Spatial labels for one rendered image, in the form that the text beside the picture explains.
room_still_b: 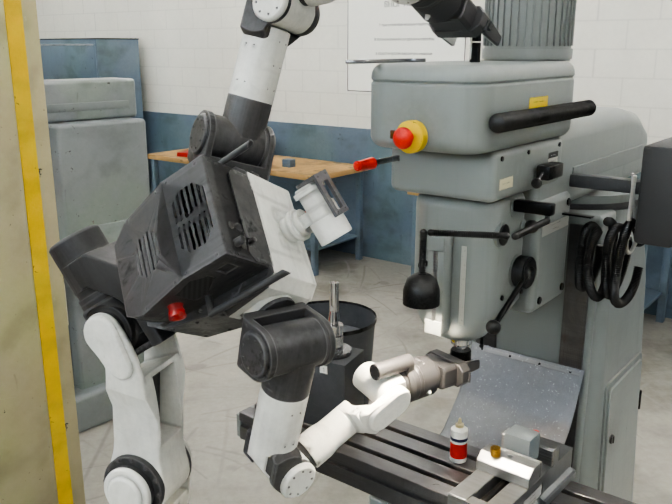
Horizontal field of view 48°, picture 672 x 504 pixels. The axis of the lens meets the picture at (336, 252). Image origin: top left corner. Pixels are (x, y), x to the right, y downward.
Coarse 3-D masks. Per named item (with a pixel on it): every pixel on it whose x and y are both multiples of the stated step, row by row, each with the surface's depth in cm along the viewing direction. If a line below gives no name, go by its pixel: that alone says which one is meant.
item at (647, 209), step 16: (656, 144) 156; (656, 160) 155; (656, 176) 155; (640, 192) 158; (656, 192) 156; (640, 208) 158; (656, 208) 156; (640, 224) 159; (656, 224) 157; (640, 240) 160; (656, 240) 158
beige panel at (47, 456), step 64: (0, 0) 248; (0, 64) 251; (0, 128) 255; (0, 192) 258; (0, 256) 262; (0, 320) 266; (64, 320) 286; (0, 384) 270; (64, 384) 291; (0, 448) 274; (64, 448) 295
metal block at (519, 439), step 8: (512, 432) 164; (520, 432) 164; (528, 432) 164; (536, 432) 164; (504, 440) 165; (512, 440) 163; (520, 440) 162; (528, 440) 161; (536, 440) 163; (512, 448) 164; (520, 448) 162; (528, 448) 161; (536, 448) 164; (528, 456) 161; (536, 456) 165
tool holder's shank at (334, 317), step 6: (330, 282) 191; (336, 282) 191; (330, 288) 190; (336, 288) 190; (330, 294) 191; (336, 294) 191; (330, 300) 191; (336, 300) 191; (330, 306) 192; (336, 306) 192; (330, 312) 192; (336, 312) 192; (330, 318) 192; (336, 318) 192; (336, 324) 193
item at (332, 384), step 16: (336, 352) 193; (352, 352) 196; (320, 368) 192; (336, 368) 190; (352, 368) 193; (320, 384) 193; (336, 384) 191; (352, 384) 194; (320, 400) 194; (336, 400) 192; (352, 400) 195; (304, 416) 198; (320, 416) 195
